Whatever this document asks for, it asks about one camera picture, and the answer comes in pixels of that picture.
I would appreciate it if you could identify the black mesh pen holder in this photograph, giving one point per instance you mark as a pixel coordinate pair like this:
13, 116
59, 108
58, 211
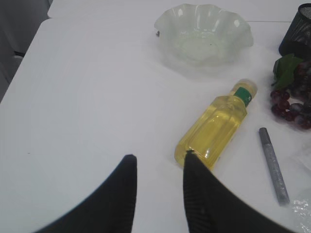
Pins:
297, 39

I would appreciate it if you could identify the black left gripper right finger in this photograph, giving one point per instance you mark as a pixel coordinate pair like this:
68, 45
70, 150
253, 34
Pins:
212, 206

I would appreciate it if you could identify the silver glitter pen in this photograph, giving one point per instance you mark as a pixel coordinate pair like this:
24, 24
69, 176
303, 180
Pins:
274, 168

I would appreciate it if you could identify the pale green wavy glass plate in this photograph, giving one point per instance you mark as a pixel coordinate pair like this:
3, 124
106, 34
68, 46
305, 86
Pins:
199, 39

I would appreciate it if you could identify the purple grape bunch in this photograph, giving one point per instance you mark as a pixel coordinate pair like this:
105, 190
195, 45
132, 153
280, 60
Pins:
291, 95

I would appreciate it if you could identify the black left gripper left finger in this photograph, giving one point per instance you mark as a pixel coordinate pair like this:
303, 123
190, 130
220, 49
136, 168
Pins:
109, 209

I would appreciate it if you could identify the clear plastic sheet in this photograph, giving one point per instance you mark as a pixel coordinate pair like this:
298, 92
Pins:
301, 202

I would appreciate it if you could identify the yellow tea bottle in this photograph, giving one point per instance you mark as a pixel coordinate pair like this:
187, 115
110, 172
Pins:
213, 130

